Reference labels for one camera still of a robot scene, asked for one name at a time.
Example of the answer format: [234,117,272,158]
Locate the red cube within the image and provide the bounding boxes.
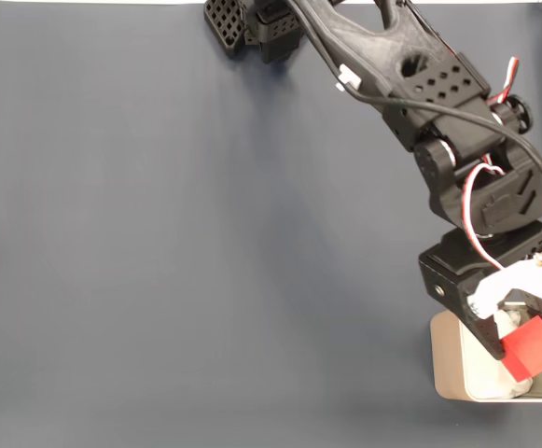
[501,315,542,380]

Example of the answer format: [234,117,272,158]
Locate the beige open box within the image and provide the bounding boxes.
[429,301,542,403]

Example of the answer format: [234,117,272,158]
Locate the white crumpled tissue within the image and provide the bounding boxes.
[464,302,535,400]

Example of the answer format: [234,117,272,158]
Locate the dark blue table mat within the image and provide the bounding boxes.
[0,3,542,448]

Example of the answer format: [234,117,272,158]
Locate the white wrist camera board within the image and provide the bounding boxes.
[468,240,542,321]

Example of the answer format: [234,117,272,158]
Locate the white red black servo cable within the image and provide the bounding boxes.
[414,13,520,107]
[464,161,508,273]

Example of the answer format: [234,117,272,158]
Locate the black camera cable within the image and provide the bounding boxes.
[286,0,542,248]

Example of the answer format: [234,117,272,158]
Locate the white cable clip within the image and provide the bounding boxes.
[334,64,363,92]

